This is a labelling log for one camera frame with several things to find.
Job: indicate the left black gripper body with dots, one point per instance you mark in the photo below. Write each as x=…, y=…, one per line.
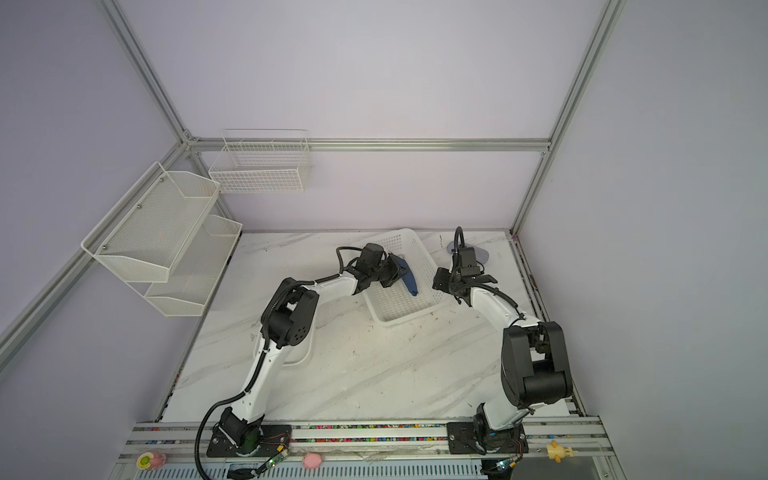
x=387, y=273

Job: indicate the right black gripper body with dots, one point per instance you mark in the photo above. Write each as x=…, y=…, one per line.
x=446, y=281

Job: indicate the blue paper napkin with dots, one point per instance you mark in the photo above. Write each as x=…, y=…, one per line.
x=406, y=275

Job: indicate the white perforated plastic basket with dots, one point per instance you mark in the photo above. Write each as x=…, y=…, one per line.
x=411, y=296

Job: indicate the white rectangular plastic tray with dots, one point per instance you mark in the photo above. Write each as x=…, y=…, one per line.
x=301, y=353

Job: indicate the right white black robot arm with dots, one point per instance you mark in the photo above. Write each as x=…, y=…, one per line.
x=533, y=361

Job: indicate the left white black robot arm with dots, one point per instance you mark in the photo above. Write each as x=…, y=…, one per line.
x=285, y=324

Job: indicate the grey oval pouch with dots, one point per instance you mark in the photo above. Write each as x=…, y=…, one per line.
x=481, y=255

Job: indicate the yellow toy figure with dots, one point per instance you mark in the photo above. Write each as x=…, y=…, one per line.
x=558, y=452

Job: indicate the pink round toy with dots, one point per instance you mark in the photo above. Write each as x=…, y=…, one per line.
x=312, y=461

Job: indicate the white two-tier mesh shelf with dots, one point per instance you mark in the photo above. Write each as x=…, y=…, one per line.
x=165, y=242

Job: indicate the pink green toy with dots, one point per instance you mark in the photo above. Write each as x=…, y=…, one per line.
x=151, y=460

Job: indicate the white wire wall basket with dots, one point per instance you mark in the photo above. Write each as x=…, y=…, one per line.
x=254, y=161

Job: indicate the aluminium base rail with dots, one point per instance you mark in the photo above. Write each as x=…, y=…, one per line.
x=377, y=449

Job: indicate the aluminium frame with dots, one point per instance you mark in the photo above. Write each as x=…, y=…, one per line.
x=78, y=128

